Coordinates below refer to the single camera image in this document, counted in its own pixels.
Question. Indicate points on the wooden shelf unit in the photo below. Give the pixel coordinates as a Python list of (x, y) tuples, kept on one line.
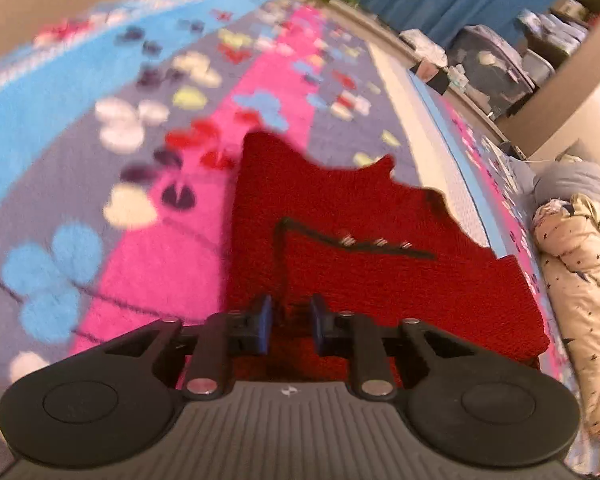
[(580, 85)]

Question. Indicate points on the stack of white boxes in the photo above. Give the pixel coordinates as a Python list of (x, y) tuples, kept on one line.
[(555, 27)]

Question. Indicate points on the grey pillow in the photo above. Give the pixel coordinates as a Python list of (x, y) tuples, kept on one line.
[(575, 180)]

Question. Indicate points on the floral striped bed sheet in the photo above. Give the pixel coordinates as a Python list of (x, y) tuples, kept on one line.
[(80, 110)]

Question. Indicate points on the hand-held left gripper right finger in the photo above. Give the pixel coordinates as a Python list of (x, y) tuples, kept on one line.
[(319, 325)]

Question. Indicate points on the pale green tissue box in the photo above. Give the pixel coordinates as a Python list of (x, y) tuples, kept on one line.
[(447, 80)]

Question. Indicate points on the red knit sweater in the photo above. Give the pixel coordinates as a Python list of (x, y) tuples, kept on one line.
[(380, 280)]

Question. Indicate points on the white clothes pile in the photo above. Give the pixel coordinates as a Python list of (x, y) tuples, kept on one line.
[(425, 45)]

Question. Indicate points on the pink cloth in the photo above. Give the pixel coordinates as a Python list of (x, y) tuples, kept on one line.
[(422, 67)]

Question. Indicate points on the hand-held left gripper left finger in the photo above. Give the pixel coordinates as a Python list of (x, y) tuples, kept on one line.
[(266, 322)]

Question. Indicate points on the white plastic basket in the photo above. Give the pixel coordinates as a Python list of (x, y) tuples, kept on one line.
[(537, 67)]

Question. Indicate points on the cream star print quilt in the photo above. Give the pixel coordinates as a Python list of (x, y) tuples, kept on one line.
[(580, 280)]

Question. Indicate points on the grey suitcase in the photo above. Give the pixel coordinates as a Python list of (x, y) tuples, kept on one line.
[(490, 75)]

